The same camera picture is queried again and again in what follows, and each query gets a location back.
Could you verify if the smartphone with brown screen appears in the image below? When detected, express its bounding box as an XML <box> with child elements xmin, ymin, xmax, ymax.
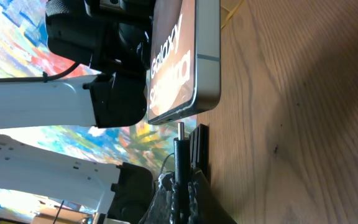
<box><xmin>147</xmin><ymin>0</ymin><xmax>221</xmax><ymax>125</ymax></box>

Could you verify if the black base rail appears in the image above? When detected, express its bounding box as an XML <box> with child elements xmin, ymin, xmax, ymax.
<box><xmin>190</xmin><ymin>124</ymin><xmax>211</xmax><ymax>182</ymax></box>

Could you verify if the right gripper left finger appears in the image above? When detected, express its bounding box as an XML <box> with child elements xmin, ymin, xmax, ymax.
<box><xmin>139</xmin><ymin>172</ymin><xmax>179</xmax><ymax>224</ymax></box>

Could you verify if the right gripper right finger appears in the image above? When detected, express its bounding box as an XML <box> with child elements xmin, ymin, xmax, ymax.
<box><xmin>189</xmin><ymin>168</ymin><xmax>236</xmax><ymax>224</ymax></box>

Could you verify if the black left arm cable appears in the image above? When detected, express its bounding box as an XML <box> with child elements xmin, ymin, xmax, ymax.
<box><xmin>0</xmin><ymin>62</ymin><xmax>82</xmax><ymax>85</ymax></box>

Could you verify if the black usb charging cable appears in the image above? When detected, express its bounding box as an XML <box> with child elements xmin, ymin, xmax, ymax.
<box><xmin>173</xmin><ymin>121</ymin><xmax>192</xmax><ymax>224</ymax></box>

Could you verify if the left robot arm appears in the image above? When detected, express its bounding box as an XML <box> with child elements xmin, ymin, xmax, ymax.
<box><xmin>0</xmin><ymin>1</ymin><xmax>155</xmax><ymax>223</ymax></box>

